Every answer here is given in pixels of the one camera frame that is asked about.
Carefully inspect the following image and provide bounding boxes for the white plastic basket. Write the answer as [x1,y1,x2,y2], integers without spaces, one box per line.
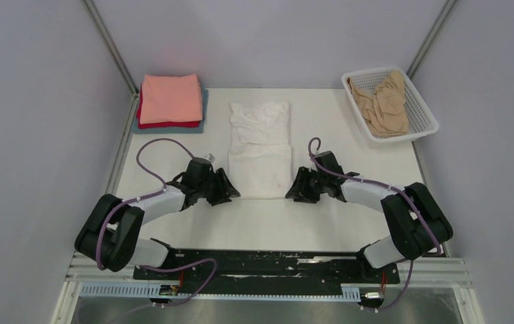
[341,67,439,147]

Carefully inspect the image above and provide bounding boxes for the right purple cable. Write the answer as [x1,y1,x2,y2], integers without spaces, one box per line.
[307,137,444,313]

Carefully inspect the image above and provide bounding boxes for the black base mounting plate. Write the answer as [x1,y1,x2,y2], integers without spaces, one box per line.
[133,248,400,296]

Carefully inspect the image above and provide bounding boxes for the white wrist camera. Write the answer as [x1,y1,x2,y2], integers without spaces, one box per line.
[309,154,319,171]
[205,153,215,163]

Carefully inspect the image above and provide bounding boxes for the white slotted cable duct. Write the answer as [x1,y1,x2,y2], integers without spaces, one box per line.
[78,282,361,302]

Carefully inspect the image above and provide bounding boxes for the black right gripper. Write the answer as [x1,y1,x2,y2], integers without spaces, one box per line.
[286,167,328,204]

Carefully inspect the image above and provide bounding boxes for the folded peach t shirt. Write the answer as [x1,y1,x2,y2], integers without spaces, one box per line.
[139,74,203,124]

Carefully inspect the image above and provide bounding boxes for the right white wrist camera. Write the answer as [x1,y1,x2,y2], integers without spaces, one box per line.
[309,154,319,171]

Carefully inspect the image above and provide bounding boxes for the folded red t shirt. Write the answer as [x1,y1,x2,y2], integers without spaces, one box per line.
[136,85,205,130]

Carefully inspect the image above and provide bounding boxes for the white t shirt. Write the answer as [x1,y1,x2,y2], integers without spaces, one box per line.
[228,101,292,200]

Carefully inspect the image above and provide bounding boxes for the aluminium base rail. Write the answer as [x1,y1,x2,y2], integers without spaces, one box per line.
[64,252,473,289]

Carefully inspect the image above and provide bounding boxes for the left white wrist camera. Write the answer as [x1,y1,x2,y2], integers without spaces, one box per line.
[205,153,215,163]

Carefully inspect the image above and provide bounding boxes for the beige crumpled t shirt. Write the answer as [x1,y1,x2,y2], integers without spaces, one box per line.
[347,70,409,138]

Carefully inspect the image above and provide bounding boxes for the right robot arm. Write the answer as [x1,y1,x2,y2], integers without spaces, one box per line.
[285,151,453,282]

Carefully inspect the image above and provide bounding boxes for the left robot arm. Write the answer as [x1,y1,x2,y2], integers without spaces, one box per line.
[74,157,240,279]

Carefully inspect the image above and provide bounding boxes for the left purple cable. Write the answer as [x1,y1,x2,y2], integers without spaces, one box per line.
[95,138,218,309]

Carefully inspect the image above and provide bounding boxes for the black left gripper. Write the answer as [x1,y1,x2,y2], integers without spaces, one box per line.
[197,168,240,207]

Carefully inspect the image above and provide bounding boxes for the folded blue t shirt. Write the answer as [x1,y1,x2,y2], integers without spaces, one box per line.
[131,86,209,134]

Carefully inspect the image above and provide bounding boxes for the left aluminium frame post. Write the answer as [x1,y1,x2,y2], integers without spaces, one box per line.
[80,0,138,97]

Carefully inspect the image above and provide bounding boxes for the right aluminium frame post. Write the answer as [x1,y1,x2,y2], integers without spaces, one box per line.
[407,0,459,78]

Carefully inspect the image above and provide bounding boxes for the purple cable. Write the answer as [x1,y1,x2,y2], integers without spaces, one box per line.
[95,138,218,309]
[307,137,444,313]

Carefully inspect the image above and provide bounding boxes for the aluminium frame post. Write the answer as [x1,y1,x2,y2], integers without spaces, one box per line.
[80,0,138,97]
[407,0,459,78]

